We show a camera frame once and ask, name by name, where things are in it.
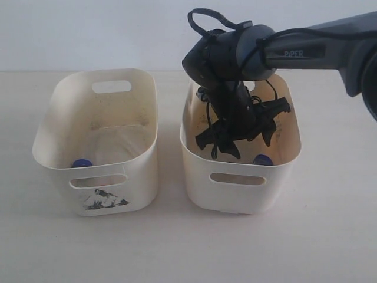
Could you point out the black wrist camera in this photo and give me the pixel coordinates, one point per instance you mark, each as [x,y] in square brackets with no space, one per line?
[203,95]

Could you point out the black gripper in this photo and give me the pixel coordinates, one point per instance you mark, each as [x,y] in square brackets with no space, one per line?
[240,116]

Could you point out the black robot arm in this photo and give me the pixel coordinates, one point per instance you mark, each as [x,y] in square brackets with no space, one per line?
[229,54]

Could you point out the orange-capped tube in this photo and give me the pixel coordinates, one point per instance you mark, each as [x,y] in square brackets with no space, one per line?
[107,146]

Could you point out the white plastic bin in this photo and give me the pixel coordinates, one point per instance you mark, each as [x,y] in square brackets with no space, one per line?
[235,185]
[83,103]

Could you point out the blue-capped tube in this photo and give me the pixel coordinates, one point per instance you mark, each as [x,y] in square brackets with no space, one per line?
[263,160]
[80,163]

